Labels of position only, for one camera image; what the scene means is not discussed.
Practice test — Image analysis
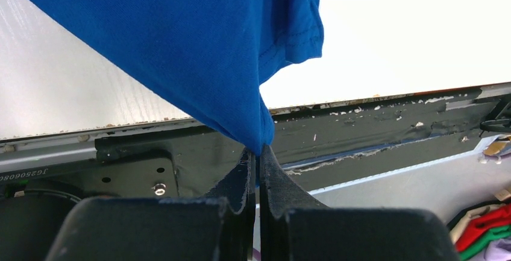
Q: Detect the blue printed t-shirt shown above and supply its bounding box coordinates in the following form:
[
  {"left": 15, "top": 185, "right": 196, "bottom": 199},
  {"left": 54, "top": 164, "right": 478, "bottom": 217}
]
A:
[{"left": 30, "top": 0, "right": 324, "bottom": 155}]

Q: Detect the aluminium front frame rail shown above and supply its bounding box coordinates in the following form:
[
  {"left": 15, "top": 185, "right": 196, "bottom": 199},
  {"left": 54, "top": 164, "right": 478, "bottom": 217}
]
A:
[{"left": 1, "top": 139, "right": 96, "bottom": 173}]

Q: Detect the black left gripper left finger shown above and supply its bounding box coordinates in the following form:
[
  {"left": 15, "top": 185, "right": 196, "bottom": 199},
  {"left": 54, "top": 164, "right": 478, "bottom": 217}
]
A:
[{"left": 47, "top": 149, "right": 256, "bottom": 260}]

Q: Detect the stack of coloured folded clothes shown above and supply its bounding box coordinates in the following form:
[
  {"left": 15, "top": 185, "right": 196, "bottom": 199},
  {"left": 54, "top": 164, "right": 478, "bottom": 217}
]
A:
[{"left": 447, "top": 201, "right": 510, "bottom": 260}]

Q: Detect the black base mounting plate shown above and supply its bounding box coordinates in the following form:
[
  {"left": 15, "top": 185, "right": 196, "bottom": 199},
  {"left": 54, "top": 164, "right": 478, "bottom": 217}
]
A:
[{"left": 1, "top": 87, "right": 510, "bottom": 215}]

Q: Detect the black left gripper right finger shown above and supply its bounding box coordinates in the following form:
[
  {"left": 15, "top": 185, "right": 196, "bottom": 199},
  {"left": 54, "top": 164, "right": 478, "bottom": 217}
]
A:
[{"left": 259, "top": 145, "right": 459, "bottom": 260}]

